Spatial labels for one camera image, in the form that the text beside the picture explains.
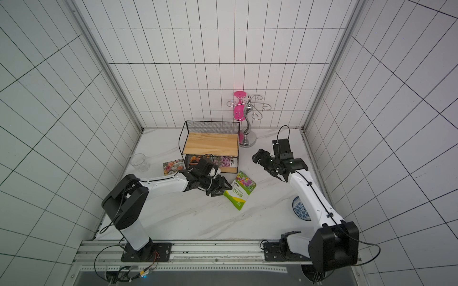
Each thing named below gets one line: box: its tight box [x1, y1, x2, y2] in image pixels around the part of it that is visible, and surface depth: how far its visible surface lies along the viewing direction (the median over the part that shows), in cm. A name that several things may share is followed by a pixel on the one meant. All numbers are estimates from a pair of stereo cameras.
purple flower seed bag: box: [220, 156, 238, 168], surface depth 102 cm
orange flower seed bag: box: [189, 154, 212, 166], surface depth 105 cm
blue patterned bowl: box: [292, 196, 312, 222], surface depth 85 cm
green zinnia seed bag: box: [223, 170, 257, 211], surface depth 91 cm
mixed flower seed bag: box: [163, 158, 185, 176], surface depth 102 cm
